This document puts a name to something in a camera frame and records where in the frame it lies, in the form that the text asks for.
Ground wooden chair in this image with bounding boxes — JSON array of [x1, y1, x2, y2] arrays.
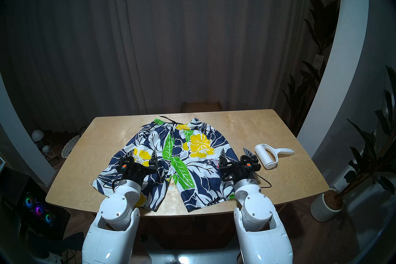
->
[[181, 101, 222, 113]]

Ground wide white arch pillar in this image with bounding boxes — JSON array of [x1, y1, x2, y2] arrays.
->
[[297, 0, 370, 159]]

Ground potted plant white pot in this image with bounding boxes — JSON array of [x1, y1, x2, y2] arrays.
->
[[310, 65, 396, 223]]

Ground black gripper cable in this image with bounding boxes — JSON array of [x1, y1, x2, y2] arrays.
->
[[252, 171, 273, 189], [103, 177, 123, 190]]

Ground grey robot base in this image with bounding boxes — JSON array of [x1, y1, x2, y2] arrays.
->
[[145, 243, 242, 264]]

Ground tall dark leafy plant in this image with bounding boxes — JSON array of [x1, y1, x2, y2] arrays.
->
[[282, 0, 341, 137]]

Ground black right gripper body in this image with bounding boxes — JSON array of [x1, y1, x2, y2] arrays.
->
[[218, 155, 262, 182]]

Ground white lint roller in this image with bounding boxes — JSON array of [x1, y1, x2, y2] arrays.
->
[[254, 144, 295, 170]]

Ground computer with rainbow fans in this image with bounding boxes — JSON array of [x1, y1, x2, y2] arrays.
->
[[0, 167, 71, 239]]

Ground white mushroom lamp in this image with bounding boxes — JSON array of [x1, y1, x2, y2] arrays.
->
[[32, 129, 45, 147]]

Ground narrow white arch pillar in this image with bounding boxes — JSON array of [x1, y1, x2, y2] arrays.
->
[[0, 72, 56, 188]]

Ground floral print shorts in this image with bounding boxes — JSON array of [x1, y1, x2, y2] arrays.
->
[[92, 116, 240, 213]]

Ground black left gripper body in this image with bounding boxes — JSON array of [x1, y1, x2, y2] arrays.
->
[[117, 157, 159, 185]]

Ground woven wicker basket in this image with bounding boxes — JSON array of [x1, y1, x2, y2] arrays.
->
[[61, 134, 81, 159]]

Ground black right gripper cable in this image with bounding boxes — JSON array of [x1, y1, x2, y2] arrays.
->
[[252, 171, 273, 189]]

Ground grey pleated curtain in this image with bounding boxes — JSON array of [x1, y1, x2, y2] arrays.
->
[[0, 0, 341, 134]]

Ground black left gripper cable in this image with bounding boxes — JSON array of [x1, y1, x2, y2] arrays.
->
[[103, 177, 123, 190]]

